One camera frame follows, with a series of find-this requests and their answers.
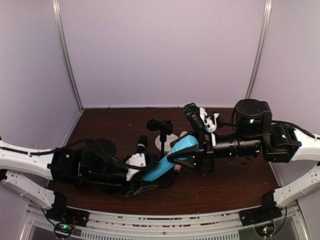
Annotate blue microphone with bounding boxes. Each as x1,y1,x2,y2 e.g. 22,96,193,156
141,134,199,183

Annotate black front microphone stand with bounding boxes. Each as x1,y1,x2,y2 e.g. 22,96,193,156
143,119,175,189

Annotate black microphone stand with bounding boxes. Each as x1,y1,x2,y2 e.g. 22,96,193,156
210,112,224,129
143,119,175,189

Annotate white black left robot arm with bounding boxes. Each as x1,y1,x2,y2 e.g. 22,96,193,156
0,138,159,211

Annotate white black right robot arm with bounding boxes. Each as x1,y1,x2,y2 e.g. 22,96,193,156
167,99,320,209

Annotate black rear microphone stand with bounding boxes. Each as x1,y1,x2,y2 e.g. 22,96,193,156
210,112,224,129

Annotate beige microphone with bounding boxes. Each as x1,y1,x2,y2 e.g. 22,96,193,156
174,131,188,173

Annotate white ceramic bowl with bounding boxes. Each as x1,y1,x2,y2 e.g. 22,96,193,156
154,133,179,154

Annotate black microphone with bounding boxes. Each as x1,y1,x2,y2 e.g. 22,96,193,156
136,135,148,153

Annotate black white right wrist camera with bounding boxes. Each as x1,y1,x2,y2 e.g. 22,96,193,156
183,102,220,133

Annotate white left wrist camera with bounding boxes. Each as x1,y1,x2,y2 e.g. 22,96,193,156
124,152,150,182

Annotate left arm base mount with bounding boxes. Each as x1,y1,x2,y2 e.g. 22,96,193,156
41,192,90,240

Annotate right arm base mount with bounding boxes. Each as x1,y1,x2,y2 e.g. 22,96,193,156
238,201,285,239

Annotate metal front rail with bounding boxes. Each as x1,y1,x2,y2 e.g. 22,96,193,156
19,209,308,240

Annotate right aluminium frame post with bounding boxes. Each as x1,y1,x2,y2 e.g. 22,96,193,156
244,0,273,99

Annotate aluminium frame post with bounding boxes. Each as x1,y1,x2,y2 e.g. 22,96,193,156
52,0,84,112
244,0,273,99

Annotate left aluminium frame post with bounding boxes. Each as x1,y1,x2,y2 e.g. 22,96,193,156
52,0,84,112

